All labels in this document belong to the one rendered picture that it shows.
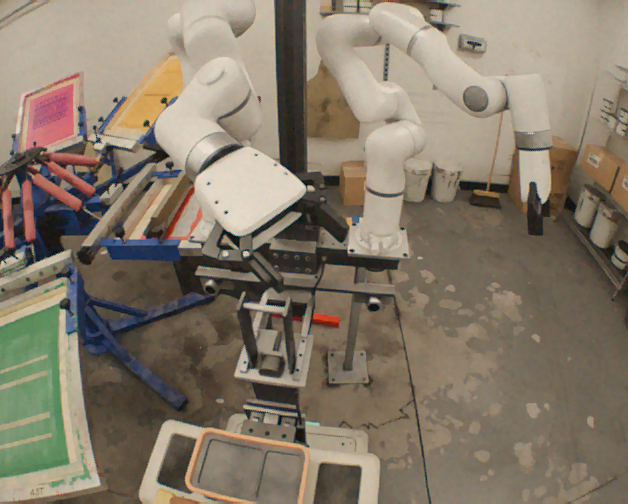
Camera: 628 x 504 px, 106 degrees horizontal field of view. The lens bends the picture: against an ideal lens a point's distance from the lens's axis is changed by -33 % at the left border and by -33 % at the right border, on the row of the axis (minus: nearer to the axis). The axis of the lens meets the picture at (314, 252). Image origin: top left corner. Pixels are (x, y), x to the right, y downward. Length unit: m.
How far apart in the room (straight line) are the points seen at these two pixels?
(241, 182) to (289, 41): 0.42
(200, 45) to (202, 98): 0.16
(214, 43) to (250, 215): 0.33
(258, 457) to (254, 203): 0.51
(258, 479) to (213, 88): 0.65
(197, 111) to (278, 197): 0.16
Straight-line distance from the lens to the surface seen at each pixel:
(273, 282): 0.35
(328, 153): 3.46
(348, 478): 0.81
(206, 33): 0.59
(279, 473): 0.71
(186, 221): 1.41
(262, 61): 3.25
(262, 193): 0.38
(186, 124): 0.46
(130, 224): 1.46
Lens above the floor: 1.69
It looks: 39 degrees down
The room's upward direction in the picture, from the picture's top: straight up
